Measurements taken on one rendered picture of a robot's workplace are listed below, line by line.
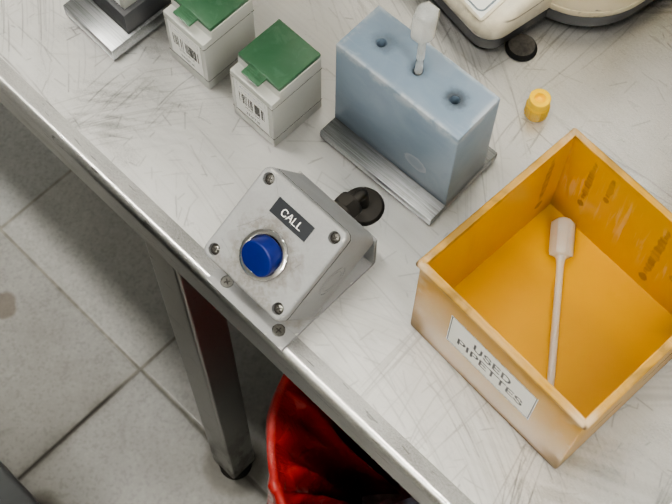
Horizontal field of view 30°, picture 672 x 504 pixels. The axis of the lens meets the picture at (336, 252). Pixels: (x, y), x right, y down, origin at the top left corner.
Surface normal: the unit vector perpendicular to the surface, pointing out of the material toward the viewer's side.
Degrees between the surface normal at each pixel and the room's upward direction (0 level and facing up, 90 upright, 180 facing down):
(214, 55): 90
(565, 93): 0
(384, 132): 90
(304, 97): 90
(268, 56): 0
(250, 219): 30
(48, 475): 0
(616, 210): 90
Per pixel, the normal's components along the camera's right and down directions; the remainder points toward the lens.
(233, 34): 0.71, 0.65
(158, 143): 0.01, -0.40
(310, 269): -0.34, -0.03
